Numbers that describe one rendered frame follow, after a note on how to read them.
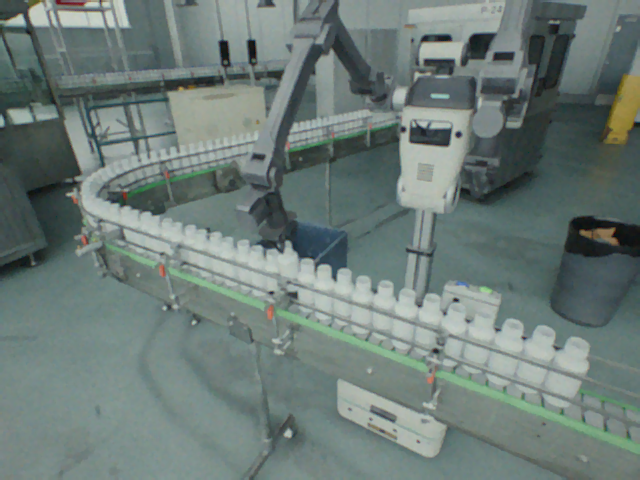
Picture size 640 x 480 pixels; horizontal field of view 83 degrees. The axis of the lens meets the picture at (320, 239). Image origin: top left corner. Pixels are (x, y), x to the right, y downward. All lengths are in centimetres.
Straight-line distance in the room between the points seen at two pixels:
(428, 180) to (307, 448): 137
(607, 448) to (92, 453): 205
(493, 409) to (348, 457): 109
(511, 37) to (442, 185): 63
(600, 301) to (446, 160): 181
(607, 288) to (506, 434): 191
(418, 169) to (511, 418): 84
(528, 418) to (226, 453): 143
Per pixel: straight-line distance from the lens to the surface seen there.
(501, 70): 86
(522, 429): 105
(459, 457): 207
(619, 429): 104
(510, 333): 90
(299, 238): 182
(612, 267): 277
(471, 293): 105
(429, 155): 137
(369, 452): 200
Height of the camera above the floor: 171
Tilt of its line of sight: 29 degrees down
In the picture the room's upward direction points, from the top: 2 degrees counter-clockwise
